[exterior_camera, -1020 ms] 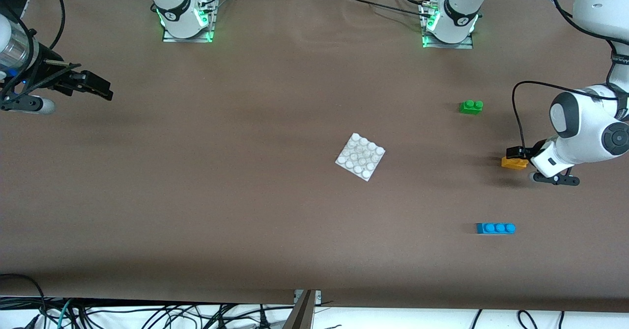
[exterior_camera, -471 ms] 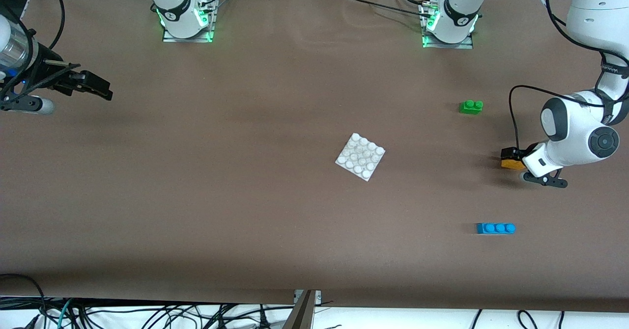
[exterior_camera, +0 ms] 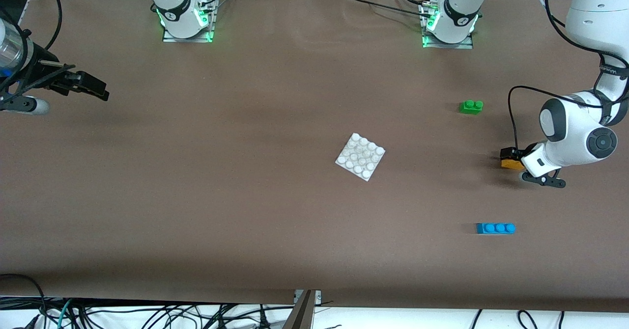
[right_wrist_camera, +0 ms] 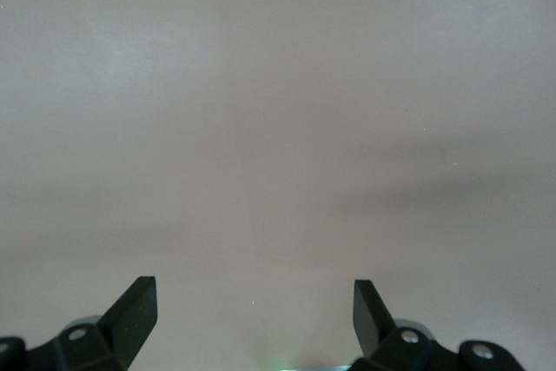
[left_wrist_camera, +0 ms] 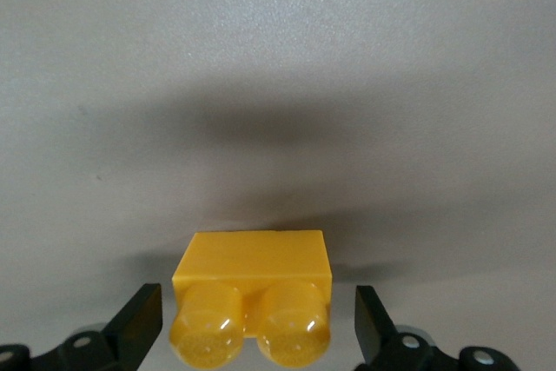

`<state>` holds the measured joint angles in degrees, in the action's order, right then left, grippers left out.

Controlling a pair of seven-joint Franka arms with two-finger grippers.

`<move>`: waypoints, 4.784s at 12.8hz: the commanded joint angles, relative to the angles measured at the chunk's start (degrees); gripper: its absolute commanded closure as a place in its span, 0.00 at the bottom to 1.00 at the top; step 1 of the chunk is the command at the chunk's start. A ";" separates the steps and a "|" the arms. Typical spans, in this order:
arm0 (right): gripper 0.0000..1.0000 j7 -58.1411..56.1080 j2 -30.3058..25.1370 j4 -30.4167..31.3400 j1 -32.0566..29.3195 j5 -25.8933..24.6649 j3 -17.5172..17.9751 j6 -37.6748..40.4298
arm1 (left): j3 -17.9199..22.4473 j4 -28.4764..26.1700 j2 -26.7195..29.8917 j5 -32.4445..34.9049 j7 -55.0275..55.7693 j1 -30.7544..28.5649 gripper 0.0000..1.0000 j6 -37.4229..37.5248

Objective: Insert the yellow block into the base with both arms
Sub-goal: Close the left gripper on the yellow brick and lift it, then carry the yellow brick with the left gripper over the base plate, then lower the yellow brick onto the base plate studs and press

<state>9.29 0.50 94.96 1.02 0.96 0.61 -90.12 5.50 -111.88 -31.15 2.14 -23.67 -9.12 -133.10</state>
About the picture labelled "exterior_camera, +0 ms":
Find aluminium table post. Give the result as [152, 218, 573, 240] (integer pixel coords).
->
[283, 290, 322, 329]

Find white studded base plate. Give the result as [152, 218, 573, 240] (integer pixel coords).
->
[335, 133, 386, 182]

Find tangled black floor cables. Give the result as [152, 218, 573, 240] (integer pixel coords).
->
[29, 297, 295, 329]

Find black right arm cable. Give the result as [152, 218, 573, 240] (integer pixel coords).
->
[0, 0, 63, 99]

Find long black table cable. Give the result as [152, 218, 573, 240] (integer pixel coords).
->
[337, 0, 434, 19]

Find teal floor cable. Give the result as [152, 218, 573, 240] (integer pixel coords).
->
[55, 297, 74, 329]

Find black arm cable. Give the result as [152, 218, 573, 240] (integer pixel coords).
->
[508, 0, 629, 153]
[0, 0, 63, 99]

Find brown table cover sheet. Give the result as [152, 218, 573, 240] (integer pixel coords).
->
[0, 0, 629, 314]

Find blue three-stud block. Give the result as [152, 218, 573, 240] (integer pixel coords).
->
[476, 222, 516, 235]

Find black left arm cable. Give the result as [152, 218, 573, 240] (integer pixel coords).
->
[508, 0, 629, 153]

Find black looped floor cable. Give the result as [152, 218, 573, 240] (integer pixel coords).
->
[0, 273, 47, 329]

